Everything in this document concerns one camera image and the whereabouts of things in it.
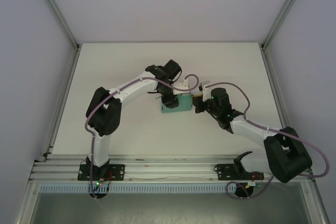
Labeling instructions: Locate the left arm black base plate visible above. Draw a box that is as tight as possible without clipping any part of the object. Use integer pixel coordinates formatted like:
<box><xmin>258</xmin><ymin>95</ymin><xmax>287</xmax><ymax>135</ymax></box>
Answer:
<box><xmin>77</xmin><ymin>163</ymin><xmax>125</xmax><ymax>182</ymax></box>

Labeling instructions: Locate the metal sheet panel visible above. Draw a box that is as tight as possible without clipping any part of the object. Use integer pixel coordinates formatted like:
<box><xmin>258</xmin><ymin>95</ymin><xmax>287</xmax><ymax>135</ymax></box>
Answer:
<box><xmin>14</xmin><ymin>182</ymin><xmax>330</xmax><ymax>224</ymax></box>

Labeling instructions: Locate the right black cable grommet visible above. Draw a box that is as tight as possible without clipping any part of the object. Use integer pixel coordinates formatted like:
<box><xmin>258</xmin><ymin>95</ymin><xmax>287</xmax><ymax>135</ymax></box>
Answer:
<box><xmin>234</xmin><ymin>185</ymin><xmax>254</xmax><ymax>199</ymax></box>

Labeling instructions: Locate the aluminium mounting rail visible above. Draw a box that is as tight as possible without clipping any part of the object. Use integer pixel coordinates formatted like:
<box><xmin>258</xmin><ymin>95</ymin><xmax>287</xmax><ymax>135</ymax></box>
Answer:
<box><xmin>28</xmin><ymin>155</ymin><xmax>314</xmax><ymax>186</ymax></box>

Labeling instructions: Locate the slotted cable duct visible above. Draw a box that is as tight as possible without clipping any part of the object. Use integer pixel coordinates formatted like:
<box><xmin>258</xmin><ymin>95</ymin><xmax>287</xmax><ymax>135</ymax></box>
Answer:
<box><xmin>39</xmin><ymin>184</ymin><xmax>247</xmax><ymax>194</ymax></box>

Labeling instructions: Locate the teal paper box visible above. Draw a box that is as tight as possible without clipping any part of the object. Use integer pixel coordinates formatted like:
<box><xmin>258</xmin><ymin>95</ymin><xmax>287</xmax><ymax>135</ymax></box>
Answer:
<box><xmin>160</xmin><ymin>92</ymin><xmax>194</xmax><ymax>116</ymax></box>

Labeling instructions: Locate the aluminium frame post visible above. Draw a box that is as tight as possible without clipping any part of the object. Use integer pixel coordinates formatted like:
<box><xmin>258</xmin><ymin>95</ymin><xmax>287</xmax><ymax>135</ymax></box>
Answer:
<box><xmin>261</xmin><ymin>0</ymin><xmax>313</xmax><ymax>50</ymax></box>
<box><xmin>31</xmin><ymin>0</ymin><xmax>81</xmax><ymax>51</ymax></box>

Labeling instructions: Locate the black cable grommet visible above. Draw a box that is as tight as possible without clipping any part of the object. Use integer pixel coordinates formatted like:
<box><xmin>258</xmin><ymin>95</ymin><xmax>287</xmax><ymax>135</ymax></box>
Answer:
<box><xmin>234</xmin><ymin>185</ymin><xmax>254</xmax><ymax>199</ymax></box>
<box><xmin>89</xmin><ymin>191</ymin><xmax>107</xmax><ymax>200</ymax></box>

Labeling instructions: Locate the left black cable grommet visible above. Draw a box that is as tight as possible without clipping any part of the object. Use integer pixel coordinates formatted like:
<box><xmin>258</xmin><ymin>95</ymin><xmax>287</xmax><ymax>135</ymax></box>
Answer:
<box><xmin>89</xmin><ymin>191</ymin><xmax>107</xmax><ymax>200</ymax></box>

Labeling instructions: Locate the right aluminium side rail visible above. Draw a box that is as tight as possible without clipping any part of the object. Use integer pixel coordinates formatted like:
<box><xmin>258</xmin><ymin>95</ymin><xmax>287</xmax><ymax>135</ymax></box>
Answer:
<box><xmin>260</xmin><ymin>45</ymin><xmax>289</xmax><ymax>129</ymax></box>

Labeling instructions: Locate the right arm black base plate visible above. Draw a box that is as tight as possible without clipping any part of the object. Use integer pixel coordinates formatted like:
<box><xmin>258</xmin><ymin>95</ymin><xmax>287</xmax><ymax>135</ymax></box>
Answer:
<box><xmin>214</xmin><ymin>163</ymin><xmax>265</xmax><ymax>182</ymax></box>

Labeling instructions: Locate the aluminium side rail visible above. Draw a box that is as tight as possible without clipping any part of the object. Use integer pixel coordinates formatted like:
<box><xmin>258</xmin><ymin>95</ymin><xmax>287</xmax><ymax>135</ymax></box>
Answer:
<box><xmin>41</xmin><ymin>47</ymin><xmax>81</xmax><ymax>162</ymax></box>
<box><xmin>260</xmin><ymin>45</ymin><xmax>289</xmax><ymax>129</ymax></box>

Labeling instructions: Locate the right aluminium frame post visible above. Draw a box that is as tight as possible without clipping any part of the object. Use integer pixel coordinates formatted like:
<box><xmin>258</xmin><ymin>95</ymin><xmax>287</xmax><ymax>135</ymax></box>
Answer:
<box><xmin>261</xmin><ymin>0</ymin><xmax>313</xmax><ymax>50</ymax></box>

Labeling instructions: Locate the left aluminium frame post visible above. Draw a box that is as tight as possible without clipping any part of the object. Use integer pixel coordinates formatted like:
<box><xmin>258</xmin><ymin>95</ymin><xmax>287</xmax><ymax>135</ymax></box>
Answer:
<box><xmin>31</xmin><ymin>0</ymin><xmax>81</xmax><ymax>51</ymax></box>

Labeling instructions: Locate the left aluminium side rail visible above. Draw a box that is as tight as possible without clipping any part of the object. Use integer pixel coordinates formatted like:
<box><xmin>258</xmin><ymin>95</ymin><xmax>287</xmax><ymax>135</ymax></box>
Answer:
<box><xmin>41</xmin><ymin>47</ymin><xmax>81</xmax><ymax>162</ymax></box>

